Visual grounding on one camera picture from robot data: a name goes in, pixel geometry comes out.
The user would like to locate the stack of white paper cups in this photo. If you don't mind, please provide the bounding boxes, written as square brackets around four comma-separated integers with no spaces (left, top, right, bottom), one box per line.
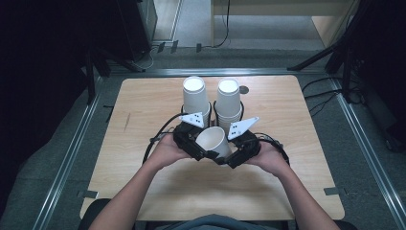
[215,78,243,137]
[181,76,213,128]

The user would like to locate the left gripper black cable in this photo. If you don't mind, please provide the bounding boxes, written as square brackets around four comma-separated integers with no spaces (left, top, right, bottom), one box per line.
[142,111,190,165]

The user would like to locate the dark cabinet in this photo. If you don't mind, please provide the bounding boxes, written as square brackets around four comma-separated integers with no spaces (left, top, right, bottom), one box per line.
[116,0,159,61]

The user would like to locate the black tripod stand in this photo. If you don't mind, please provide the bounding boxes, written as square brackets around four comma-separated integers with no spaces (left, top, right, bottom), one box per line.
[286,0,406,73]

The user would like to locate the single white paper cup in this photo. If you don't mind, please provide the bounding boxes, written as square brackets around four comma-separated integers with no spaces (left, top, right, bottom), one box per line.
[194,126,234,160]

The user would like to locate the light wooden furniture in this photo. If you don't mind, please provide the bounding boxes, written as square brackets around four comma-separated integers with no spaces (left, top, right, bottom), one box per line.
[210,0,363,49]

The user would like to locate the thin black hanging cable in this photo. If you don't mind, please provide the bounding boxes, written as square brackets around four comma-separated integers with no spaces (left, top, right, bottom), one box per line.
[197,0,232,50]

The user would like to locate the metal floor rail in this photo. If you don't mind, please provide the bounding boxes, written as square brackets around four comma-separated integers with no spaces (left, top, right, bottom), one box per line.
[329,78,406,230]
[32,76,104,230]

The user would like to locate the person's right hand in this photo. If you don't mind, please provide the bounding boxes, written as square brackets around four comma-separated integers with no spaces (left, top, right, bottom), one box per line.
[244,141,290,176]

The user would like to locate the white floor cable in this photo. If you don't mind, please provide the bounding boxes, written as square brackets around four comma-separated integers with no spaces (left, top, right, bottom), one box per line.
[137,44,162,71]

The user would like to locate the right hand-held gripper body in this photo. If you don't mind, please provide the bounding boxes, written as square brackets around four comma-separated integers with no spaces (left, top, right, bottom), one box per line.
[227,116,261,161]

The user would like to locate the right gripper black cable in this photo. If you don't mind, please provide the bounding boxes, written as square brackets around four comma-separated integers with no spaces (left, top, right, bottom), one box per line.
[255,131,291,167]

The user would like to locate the black metal stand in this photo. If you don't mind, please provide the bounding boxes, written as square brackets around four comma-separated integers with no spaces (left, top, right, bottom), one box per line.
[83,47,147,105]

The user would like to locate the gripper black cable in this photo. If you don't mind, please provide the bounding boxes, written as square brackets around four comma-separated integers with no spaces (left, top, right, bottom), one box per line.
[255,131,291,167]
[142,111,190,165]

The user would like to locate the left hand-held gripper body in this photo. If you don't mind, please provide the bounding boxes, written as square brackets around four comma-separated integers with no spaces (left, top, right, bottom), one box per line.
[171,111,209,162]

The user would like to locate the black floor cables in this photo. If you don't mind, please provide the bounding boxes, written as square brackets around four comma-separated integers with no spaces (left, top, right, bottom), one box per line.
[301,76,348,117]

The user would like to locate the person's left hand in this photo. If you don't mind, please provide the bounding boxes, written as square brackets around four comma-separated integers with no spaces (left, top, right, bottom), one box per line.
[147,133,192,171]

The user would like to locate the grey tape strip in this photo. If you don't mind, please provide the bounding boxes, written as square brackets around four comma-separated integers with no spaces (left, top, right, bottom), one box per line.
[78,190,100,199]
[324,186,348,196]

